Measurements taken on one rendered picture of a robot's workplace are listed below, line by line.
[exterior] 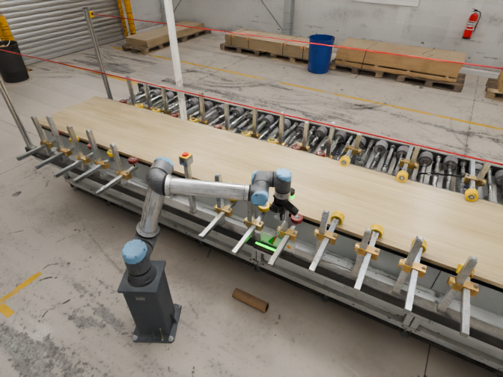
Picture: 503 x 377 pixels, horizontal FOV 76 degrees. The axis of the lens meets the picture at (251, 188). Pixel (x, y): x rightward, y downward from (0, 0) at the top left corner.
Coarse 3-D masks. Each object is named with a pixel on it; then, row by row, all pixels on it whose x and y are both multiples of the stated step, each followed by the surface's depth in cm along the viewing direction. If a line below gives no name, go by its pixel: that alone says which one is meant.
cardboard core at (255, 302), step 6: (234, 294) 268; (240, 294) 267; (246, 294) 266; (240, 300) 267; (246, 300) 264; (252, 300) 262; (258, 300) 262; (252, 306) 262; (258, 306) 259; (264, 306) 258; (264, 312) 259
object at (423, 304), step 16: (64, 160) 307; (96, 176) 291; (112, 176) 291; (128, 192) 279; (144, 192) 272; (176, 208) 257; (208, 224) 247; (224, 224) 242; (256, 240) 230; (288, 256) 221; (304, 256) 218; (320, 272) 214; (336, 272) 208; (368, 288) 201; (384, 288) 199; (400, 304) 195; (416, 304) 190; (432, 304) 190; (432, 320) 190; (448, 320) 184; (480, 320) 182; (480, 336) 179; (496, 336) 175
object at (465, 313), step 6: (462, 294) 167; (468, 294) 165; (462, 300) 164; (468, 300) 163; (462, 306) 161; (468, 306) 160; (462, 312) 158; (468, 312) 158; (462, 318) 156; (468, 318) 155; (462, 324) 153; (468, 324) 153; (462, 330) 150; (468, 330) 150; (462, 336) 151; (468, 336) 149
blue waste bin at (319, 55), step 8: (312, 40) 678; (320, 40) 666; (328, 40) 667; (312, 48) 681; (320, 48) 676; (328, 48) 678; (312, 56) 696; (320, 56) 687; (328, 56) 691; (312, 64) 705; (320, 64) 698; (328, 64) 706; (312, 72) 715; (320, 72) 709
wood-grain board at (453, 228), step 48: (96, 96) 382; (144, 144) 295; (192, 144) 295; (240, 144) 295; (336, 192) 240; (384, 192) 240; (432, 192) 240; (384, 240) 203; (432, 240) 203; (480, 240) 203
